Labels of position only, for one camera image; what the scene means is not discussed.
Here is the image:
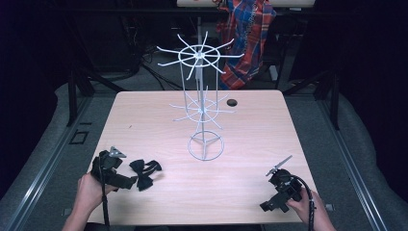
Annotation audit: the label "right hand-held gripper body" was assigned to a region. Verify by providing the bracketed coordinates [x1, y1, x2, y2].
[259, 168, 304, 214]

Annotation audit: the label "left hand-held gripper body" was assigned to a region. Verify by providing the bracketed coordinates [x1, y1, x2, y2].
[90, 149, 139, 191]

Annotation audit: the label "black bow tie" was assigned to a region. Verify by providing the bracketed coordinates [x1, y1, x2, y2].
[136, 174, 156, 193]
[128, 159, 164, 176]

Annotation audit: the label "white wire display rack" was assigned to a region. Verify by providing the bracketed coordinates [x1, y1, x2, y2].
[156, 30, 245, 162]

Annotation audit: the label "person's right hand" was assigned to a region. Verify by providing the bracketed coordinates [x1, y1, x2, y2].
[286, 188, 322, 225]

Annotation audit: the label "person's left hand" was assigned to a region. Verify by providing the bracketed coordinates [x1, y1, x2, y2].
[76, 171, 119, 219]

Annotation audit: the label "red blue plaid cloth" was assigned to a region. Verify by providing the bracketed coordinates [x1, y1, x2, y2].
[216, 0, 277, 91]

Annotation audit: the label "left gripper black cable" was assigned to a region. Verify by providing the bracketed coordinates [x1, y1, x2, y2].
[98, 157, 111, 229]

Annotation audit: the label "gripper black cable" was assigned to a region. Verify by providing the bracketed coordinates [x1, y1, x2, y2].
[98, 157, 111, 229]
[287, 174, 318, 231]

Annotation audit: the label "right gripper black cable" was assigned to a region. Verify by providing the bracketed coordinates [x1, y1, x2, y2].
[287, 174, 318, 231]

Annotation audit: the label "aluminium floor rail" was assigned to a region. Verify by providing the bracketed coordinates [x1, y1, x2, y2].
[316, 95, 391, 231]
[3, 95, 94, 231]

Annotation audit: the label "black metal frame stand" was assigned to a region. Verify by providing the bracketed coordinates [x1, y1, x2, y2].
[65, 62, 126, 128]
[281, 68, 342, 131]

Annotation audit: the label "black floor cables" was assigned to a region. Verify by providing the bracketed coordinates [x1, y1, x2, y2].
[139, 47, 186, 91]

